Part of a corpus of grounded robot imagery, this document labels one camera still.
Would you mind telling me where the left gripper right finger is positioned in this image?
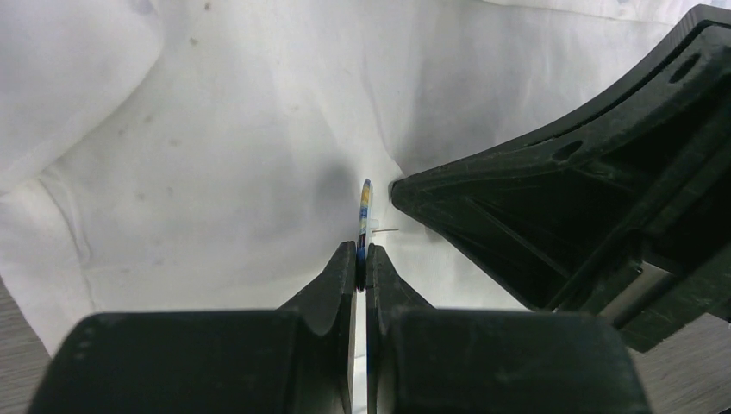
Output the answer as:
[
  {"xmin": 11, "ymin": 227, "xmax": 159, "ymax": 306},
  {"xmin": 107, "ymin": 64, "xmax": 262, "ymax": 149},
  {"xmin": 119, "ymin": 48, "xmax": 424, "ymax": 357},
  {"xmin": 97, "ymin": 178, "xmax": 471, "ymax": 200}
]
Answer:
[{"xmin": 365, "ymin": 245, "xmax": 652, "ymax": 413}]

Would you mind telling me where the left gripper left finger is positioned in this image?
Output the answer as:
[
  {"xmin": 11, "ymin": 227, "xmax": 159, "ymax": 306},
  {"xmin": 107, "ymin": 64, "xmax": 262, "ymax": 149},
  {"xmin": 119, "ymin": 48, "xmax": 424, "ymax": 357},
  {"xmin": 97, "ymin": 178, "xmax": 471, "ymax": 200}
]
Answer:
[{"xmin": 28, "ymin": 241, "xmax": 356, "ymax": 413}]

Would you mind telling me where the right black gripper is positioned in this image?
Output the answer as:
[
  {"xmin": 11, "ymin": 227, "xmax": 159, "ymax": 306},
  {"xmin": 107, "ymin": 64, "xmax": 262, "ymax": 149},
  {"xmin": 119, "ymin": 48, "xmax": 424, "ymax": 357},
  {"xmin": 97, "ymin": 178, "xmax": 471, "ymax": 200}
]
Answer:
[{"xmin": 390, "ymin": 5, "xmax": 730, "ymax": 352}]

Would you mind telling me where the white shirt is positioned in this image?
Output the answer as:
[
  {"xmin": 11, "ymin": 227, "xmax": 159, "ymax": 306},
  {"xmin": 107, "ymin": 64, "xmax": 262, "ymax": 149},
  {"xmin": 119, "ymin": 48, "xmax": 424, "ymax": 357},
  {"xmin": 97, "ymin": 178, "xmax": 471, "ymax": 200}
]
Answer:
[{"xmin": 1, "ymin": 1, "xmax": 692, "ymax": 353}]

